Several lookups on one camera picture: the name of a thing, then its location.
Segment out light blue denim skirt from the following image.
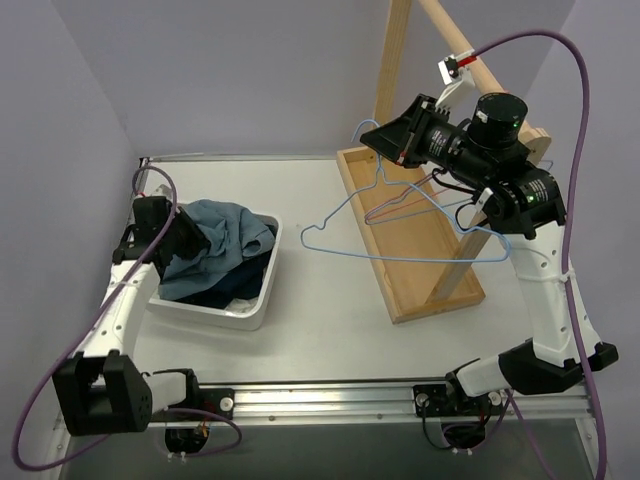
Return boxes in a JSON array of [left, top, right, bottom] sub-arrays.
[[158, 199, 276, 301]]

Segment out aluminium mounting rail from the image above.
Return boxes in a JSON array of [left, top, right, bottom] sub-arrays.
[[52, 377, 599, 431]]

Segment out pink wire hanger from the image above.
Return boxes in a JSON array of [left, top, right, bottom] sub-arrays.
[[364, 174, 471, 225]]

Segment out wooden clothes rack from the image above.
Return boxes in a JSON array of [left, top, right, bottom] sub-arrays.
[[337, 1, 551, 324]]

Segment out white plastic basket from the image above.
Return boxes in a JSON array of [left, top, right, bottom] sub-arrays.
[[147, 199, 282, 331]]

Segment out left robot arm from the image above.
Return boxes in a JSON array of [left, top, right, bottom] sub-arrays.
[[52, 196, 207, 437]]

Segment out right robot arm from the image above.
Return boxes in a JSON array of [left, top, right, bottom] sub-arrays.
[[360, 93, 619, 413]]

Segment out white pleated skirt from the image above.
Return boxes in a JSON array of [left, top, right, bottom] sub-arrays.
[[224, 297, 258, 315]]

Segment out blue wire hanger front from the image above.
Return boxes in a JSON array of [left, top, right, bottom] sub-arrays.
[[367, 159, 555, 234]]

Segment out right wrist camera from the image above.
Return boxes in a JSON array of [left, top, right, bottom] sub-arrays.
[[436, 50, 477, 111]]

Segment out dark blue denim skirt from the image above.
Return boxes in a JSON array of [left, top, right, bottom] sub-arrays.
[[179, 251, 271, 309]]

